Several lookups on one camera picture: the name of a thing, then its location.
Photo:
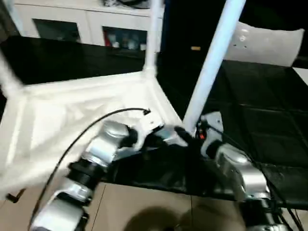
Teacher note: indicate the white plastic table top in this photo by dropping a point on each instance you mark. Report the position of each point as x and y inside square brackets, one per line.
[72, 108]

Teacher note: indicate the black table mat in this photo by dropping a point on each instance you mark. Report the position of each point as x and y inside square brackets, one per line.
[264, 91]

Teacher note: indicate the small brown tag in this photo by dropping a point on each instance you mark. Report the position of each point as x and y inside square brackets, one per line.
[195, 48]

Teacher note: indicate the small white jar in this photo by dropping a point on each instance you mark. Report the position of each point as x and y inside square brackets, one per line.
[116, 44]
[143, 46]

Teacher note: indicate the grey pillow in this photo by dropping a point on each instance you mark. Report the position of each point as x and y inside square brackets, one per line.
[264, 43]

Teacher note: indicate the white glass-door cabinet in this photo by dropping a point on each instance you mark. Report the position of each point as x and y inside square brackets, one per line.
[84, 21]

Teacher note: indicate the grey pot on cabinet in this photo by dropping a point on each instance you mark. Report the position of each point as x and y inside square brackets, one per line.
[134, 2]

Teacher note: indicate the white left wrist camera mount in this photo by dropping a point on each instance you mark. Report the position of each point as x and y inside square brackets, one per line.
[149, 127]

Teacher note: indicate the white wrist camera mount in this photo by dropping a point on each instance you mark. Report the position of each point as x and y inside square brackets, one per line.
[149, 127]
[213, 127]

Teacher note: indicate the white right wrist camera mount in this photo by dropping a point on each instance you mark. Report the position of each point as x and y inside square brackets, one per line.
[213, 127]

